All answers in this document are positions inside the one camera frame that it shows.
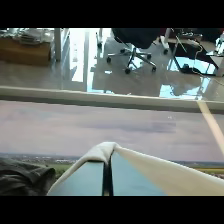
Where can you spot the dark garment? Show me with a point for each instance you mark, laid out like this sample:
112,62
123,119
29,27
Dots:
23,176

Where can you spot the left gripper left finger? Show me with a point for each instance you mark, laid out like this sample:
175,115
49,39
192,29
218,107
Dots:
87,181

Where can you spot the black office chair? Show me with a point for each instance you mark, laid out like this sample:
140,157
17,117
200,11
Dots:
136,40

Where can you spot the beige garment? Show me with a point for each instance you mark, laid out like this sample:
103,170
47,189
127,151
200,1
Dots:
173,175

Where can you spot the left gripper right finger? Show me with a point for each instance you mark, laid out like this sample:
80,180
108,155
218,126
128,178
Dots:
128,180

